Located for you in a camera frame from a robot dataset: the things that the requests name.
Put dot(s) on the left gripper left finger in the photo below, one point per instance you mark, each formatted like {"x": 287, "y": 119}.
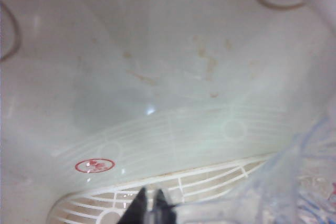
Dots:
{"x": 139, "y": 208}

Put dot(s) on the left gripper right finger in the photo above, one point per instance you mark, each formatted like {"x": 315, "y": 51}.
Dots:
{"x": 164, "y": 211}

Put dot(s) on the clear textured plastic mug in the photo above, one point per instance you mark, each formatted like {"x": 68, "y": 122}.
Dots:
{"x": 302, "y": 182}

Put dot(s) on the white water dispenser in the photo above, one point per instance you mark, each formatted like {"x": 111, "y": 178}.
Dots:
{"x": 131, "y": 51}

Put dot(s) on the white drip tray grille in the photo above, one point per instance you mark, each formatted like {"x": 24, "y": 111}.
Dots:
{"x": 181, "y": 182}

